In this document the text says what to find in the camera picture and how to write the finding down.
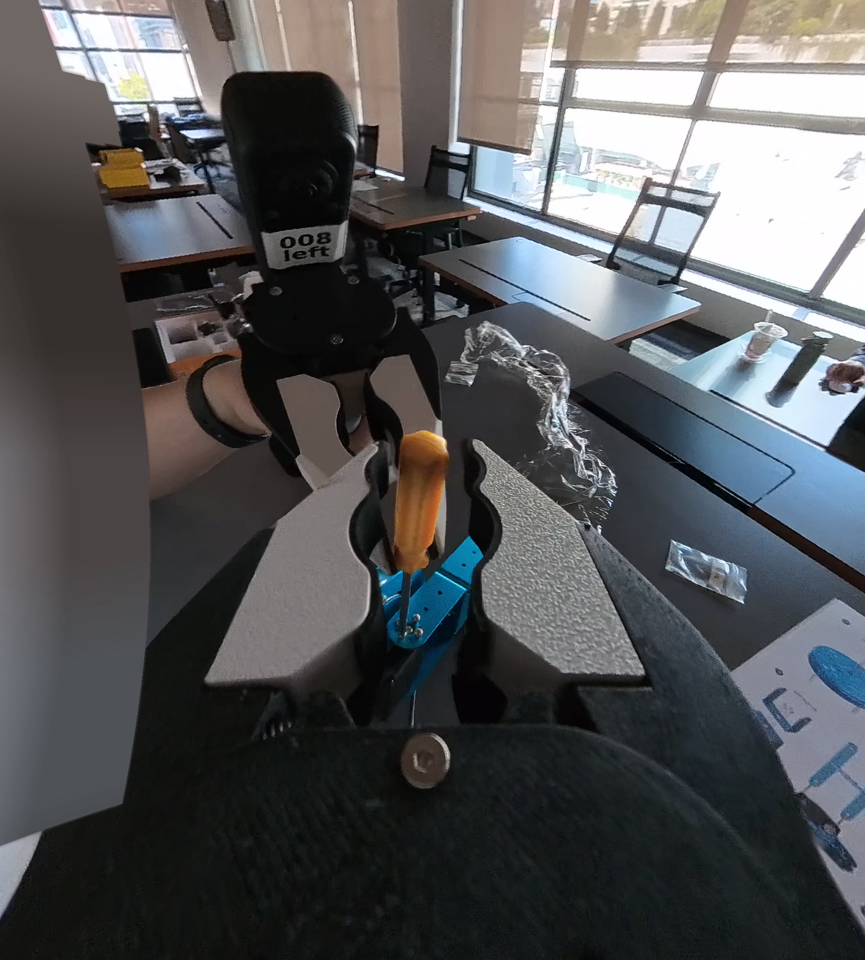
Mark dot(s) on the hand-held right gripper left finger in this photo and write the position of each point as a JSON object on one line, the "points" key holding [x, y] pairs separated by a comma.
{"points": [[297, 600]]}

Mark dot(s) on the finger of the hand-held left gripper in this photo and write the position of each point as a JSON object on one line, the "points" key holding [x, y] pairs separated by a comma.
{"points": [[402, 397], [312, 420]]}

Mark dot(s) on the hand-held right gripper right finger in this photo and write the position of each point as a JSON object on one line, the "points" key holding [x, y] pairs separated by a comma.
{"points": [[552, 600]]}

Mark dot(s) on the blue metal toy robot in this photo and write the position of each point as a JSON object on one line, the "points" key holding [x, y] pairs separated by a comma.
{"points": [[440, 600]]}

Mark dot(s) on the person's left forearm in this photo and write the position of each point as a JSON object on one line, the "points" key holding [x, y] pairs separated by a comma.
{"points": [[170, 442]]}

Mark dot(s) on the dark grey desk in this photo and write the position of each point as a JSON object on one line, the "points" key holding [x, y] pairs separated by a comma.
{"points": [[627, 570]]}

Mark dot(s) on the grey desk wooden edge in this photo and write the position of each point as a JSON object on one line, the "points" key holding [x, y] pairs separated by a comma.
{"points": [[590, 289], [170, 232], [177, 184], [417, 204]]}

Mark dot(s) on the pale teal desk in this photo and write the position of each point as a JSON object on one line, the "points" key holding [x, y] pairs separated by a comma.
{"points": [[732, 390]]}

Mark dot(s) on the person's left hand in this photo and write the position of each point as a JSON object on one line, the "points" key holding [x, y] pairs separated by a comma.
{"points": [[234, 397]]}

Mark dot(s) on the small clear plastic bag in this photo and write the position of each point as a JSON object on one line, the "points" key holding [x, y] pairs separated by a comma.
{"points": [[462, 373], [706, 571]]}

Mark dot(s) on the black wristband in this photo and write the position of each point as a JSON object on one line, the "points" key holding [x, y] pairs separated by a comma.
{"points": [[196, 405]]}

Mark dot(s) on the cardboard box white foam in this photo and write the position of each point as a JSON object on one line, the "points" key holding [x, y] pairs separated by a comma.
{"points": [[185, 334]]}

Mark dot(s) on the crumpled clear plastic wrap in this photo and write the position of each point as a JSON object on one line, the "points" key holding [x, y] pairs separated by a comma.
{"points": [[545, 397]]}

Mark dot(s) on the black chair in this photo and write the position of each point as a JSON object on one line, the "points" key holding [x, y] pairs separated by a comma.
{"points": [[447, 169], [680, 191], [367, 146]]}

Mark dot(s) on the yellow box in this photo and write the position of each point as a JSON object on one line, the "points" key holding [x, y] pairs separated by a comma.
{"points": [[121, 169]]}

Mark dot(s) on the beige roller blind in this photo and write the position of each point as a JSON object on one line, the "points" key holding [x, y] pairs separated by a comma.
{"points": [[507, 75], [380, 82]]}

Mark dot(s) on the printed instruction sheet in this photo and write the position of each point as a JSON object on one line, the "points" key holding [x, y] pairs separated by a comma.
{"points": [[830, 626]]}

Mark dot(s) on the plastic cup with straw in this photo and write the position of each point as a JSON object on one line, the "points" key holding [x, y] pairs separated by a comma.
{"points": [[762, 345]]}

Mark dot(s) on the black bottle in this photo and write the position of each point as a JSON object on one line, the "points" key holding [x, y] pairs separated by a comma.
{"points": [[807, 360]]}

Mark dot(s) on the small paned window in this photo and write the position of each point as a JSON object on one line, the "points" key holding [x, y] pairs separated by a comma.
{"points": [[102, 37]]}

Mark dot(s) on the large window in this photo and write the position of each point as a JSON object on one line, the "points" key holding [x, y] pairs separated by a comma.
{"points": [[740, 187]]}

